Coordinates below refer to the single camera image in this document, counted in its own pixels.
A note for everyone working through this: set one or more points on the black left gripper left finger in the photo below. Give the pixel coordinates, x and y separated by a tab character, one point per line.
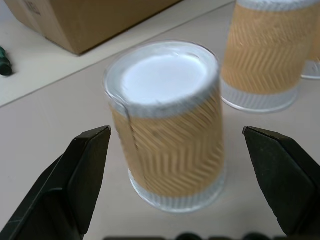
75	180

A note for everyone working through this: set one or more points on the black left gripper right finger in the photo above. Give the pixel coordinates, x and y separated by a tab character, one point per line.
280	175

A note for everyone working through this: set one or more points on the brown ribbed paper cup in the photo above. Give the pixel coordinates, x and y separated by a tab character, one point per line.
314	60
170	130
265	57

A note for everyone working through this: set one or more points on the dark green small object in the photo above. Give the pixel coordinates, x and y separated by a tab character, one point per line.
4	62

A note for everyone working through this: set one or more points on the brown cardboard box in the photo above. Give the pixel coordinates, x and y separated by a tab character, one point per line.
82	20

